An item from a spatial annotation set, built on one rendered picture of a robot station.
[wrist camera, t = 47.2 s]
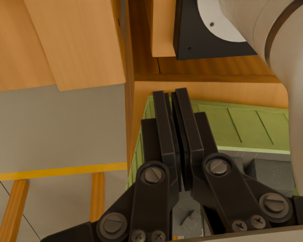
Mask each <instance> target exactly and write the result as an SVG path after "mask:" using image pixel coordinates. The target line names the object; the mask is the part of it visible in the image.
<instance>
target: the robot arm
mask: <svg viewBox="0 0 303 242"><path fill-rule="evenodd" d="M196 2H197V8H198V12H199V15H200V17H201V19H202V21H203V23H204V24H205V26H206V27H207V28H208V29H209V31H210V32H212V33H213V34H214V35H215V36H217V37H219V38H221V39H223V40H227V41H231V42H244V41H247V42H248V43H249V45H250V46H251V47H252V48H253V49H254V50H255V52H256V53H257V54H258V55H259V57H260V58H261V59H262V60H263V61H264V62H265V64H266V65H267V66H268V67H269V68H270V70H271V71H272V72H273V73H274V74H275V76H276V77H277V78H278V79H279V80H280V81H281V83H282V84H283V85H284V87H285V88H286V90H287V93H288V105H289V141H290V157H291V165H292V171H293V176H294V180H295V184H296V187H297V190H298V193H299V196H296V195H293V196H292V197H286V196H284V195H283V194H282V193H280V192H278V191H276V190H274V189H272V188H270V187H268V186H267V185H265V184H263V183H261V182H259V181H257V180H255V179H253V178H252V177H250V176H248V175H246V174H244V173H242V172H240V170H239V168H238V167H237V165H236V163H235V161H234V160H233V159H232V158H231V157H230V156H228V155H226V154H224V153H219V152H218V149H217V146H216V143H215V139H214V136H213V133H212V130H211V127H210V124H209V121H208V118H207V115H206V113H205V112H197V113H194V112H193V109H192V105H191V102H190V98H189V94H188V91H187V88H186V87H185V88H177V89H175V92H171V98H172V110H171V105H170V100H169V95H168V93H164V91H163V90H162V91H154V92H152V93H153V102H154V111H155V118H151V119H143V120H141V131H142V142H143V154H144V163H143V164H142V165H141V166H140V167H139V168H138V170H137V173H136V181H135V182H134V183H133V184H132V185H131V186H130V187H129V188H128V189H127V190H126V191H125V192H124V193H123V194H122V195H121V196H120V197H119V198H118V199H117V200H116V201H115V202H114V204H113V205H112V206H111V207H110V208H109V209H108V210H107V211H106V212H105V213H104V214H103V215H102V216H101V217H100V219H99V220H97V221H94V222H90V221H88V222H85V223H83V224H80V225H77V226H74V227H71V228H69V229H66V230H63V231H60V232H57V233H55V234H52V235H49V236H47V237H45V238H43V239H42V240H41V241H40V242H303V0H196ZM181 174H182V180H183V184H184V189H185V191H189V194H190V197H192V198H193V199H194V200H195V201H197V202H198V203H200V207H201V210H202V213H203V215H204V217H205V220H206V222H207V225H208V227H209V230H210V232H211V235H210V236H202V237H195V238H187V239H180V240H173V207H174V206H175V205H176V204H177V203H178V201H179V192H181Z"/></svg>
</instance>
